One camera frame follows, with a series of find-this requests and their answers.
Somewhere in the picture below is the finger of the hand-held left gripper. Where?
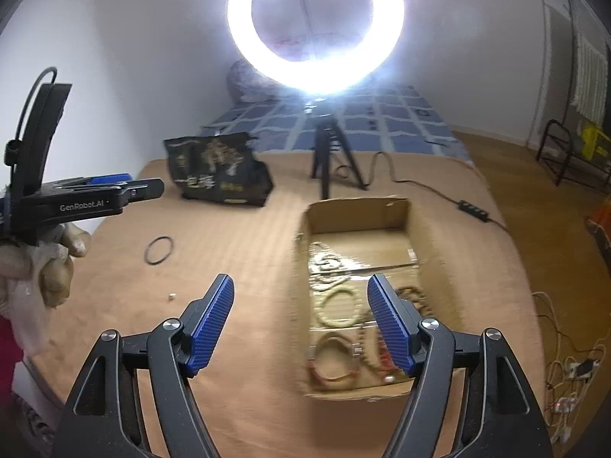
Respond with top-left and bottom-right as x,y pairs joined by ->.
119,179 -> 164,205
50,174 -> 132,190

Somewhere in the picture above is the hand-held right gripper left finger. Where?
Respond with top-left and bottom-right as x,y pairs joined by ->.
50,274 -> 234,458

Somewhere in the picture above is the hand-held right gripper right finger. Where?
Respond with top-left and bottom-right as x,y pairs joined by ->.
367,274 -> 554,458

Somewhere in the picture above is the brown wooden bead necklace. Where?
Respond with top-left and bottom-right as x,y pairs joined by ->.
356,285 -> 435,369

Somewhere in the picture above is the cream bead bracelet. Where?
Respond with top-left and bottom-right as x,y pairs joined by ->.
318,282 -> 362,328

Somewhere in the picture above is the red cord bracelet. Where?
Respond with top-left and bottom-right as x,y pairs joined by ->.
308,333 -> 362,385

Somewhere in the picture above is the white pearl necklace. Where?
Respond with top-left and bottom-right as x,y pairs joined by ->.
308,242 -> 355,288

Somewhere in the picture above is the cardboard box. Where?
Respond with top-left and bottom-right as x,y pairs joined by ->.
291,195 -> 467,400

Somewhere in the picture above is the person's left hand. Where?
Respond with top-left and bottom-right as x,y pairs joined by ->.
0,223 -> 91,360

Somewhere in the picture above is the black snack bag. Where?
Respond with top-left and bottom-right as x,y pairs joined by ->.
163,132 -> 275,209

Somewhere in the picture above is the folded floral quilt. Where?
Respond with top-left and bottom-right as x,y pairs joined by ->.
228,29 -> 364,104

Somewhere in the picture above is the black tripod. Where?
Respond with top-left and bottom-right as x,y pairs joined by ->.
309,100 -> 369,200

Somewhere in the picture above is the white power strip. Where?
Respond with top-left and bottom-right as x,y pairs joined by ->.
565,358 -> 600,381

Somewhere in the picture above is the blue patterned bed sheet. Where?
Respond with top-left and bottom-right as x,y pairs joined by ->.
198,83 -> 474,163

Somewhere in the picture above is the orange cloth covered table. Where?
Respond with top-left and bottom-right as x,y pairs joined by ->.
585,200 -> 611,268

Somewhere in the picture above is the black clothes rack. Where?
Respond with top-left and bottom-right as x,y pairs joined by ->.
537,0 -> 611,190

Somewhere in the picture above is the yellow box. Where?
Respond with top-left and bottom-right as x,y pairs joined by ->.
579,121 -> 611,163

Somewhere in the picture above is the striped white cloth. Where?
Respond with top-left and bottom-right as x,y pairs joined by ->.
570,33 -> 610,123

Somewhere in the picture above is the thin black ring bracelet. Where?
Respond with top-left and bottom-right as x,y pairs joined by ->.
145,235 -> 175,266

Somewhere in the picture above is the black cable controller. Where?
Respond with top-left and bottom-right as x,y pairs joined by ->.
457,199 -> 493,224

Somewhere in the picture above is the power strip with cables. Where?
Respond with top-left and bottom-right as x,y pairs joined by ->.
531,291 -> 606,445

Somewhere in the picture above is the black power cable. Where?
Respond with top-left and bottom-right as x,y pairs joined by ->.
334,151 -> 509,230

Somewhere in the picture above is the white ring light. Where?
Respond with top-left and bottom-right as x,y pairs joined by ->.
226,0 -> 407,97

